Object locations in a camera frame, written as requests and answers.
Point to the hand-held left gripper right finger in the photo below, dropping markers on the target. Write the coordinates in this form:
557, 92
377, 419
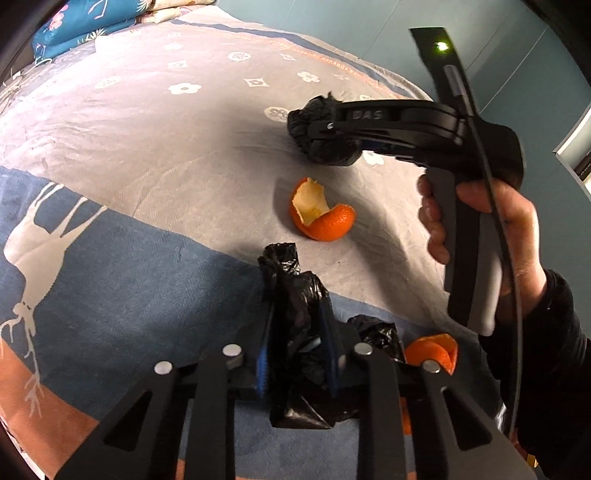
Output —
330, 355

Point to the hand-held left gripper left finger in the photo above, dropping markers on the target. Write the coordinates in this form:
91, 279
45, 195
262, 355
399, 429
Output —
263, 369

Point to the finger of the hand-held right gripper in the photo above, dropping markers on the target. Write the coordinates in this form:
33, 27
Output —
392, 117
415, 148

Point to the large black plastic bag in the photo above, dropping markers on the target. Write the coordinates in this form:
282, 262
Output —
298, 304

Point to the small black plastic bag wad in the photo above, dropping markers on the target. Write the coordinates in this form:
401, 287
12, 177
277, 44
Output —
323, 150

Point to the person's right forearm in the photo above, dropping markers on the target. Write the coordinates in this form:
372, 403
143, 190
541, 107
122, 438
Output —
554, 369

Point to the person's right hand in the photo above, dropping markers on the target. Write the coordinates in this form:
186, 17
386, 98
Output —
517, 230

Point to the orange tangerine peel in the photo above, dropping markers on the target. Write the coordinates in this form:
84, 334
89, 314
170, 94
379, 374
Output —
434, 348

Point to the orange peel with pale inside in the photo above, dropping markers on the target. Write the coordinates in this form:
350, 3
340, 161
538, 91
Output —
330, 226

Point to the printed bed sheet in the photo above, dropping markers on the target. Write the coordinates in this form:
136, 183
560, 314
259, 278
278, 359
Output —
161, 184

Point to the beige floral pillow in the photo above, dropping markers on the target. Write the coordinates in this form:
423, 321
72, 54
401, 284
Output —
184, 3

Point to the blue floral quilt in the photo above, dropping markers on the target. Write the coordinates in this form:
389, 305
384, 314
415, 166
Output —
87, 25

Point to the white window frame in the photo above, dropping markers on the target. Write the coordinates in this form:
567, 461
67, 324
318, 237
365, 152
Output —
575, 152

